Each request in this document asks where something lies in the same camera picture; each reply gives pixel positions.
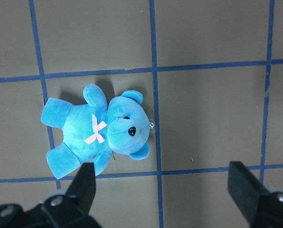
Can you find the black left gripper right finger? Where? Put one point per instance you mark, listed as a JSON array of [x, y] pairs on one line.
[[261, 207]]

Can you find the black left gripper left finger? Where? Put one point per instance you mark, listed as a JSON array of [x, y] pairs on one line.
[[66, 210]]

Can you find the blue teddy bear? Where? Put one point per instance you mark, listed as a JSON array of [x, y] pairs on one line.
[[93, 131]]

